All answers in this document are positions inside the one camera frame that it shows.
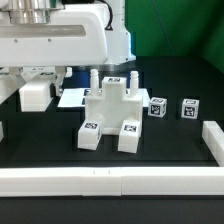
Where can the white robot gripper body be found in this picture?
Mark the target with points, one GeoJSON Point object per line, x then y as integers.
{"type": "Point", "coordinates": [53, 34]}

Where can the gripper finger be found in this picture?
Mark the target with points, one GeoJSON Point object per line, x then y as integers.
{"type": "Point", "coordinates": [59, 75]}
{"type": "Point", "coordinates": [15, 74]}

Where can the white chair back frame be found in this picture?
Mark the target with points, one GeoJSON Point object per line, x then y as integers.
{"type": "Point", "coordinates": [34, 95]}

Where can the white chair seat part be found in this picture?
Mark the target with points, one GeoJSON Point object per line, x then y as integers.
{"type": "Point", "coordinates": [112, 104]}

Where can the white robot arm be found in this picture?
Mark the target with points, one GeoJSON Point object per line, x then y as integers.
{"type": "Point", "coordinates": [117, 36]}

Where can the small white tagged cube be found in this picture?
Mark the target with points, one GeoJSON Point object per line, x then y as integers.
{"type": "Point", "coordinates": [190, 108]}
{"type": "Point", "coordinates": [157, 107]}

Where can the white marker base plate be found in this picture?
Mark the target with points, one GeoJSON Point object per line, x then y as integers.
{"type": "Point", "coordinates": [72, 98]}

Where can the white left obstacle wall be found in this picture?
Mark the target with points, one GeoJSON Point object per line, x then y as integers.
{"type": "Point", "coordinates": [1, 131]}

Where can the white obstacle wall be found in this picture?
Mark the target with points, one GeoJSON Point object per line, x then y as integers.
{"type": "Point", "coordinates": [20, 182]}
{"type": "Point", "coordinates": [1, 131]}
{"type": "Point", "coordinates": [213, 136]}

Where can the white front obstacle wall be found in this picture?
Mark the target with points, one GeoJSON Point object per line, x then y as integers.
{"type": "Point", "coordinates": [20, 182]}

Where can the white right obstacle wall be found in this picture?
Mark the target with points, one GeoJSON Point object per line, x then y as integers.
{"type": "Point", "coordinates": [213, 136]}

